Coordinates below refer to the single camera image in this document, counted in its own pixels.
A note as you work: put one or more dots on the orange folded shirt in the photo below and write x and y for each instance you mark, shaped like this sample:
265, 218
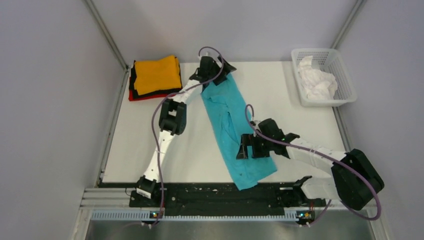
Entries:
157, 75

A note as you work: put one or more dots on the red folded shirt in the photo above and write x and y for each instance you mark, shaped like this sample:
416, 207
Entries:
134, 96

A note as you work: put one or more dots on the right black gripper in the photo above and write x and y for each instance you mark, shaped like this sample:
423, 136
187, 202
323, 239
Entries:
247, 139

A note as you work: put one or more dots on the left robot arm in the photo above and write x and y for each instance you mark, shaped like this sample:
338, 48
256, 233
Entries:
173, 117

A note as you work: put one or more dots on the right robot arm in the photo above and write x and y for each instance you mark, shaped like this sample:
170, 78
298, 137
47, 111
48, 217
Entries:
352, 179

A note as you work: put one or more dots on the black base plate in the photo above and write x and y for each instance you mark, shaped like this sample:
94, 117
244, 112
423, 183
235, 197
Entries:
232, 210

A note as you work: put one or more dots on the white cable duct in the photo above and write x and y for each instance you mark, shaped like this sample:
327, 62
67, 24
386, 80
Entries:
141, 215

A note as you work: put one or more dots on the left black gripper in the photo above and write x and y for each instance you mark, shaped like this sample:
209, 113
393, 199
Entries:
226, 69

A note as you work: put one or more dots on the white plastic basket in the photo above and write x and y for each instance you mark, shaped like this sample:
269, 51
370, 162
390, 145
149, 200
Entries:
330, 61

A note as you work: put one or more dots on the white crumpled shirt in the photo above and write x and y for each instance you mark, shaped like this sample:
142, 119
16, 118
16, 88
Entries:
318, 85

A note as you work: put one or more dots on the teal polo shirt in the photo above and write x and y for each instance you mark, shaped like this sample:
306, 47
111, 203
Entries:
225, 107

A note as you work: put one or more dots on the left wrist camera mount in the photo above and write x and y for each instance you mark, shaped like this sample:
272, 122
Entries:
206, 54

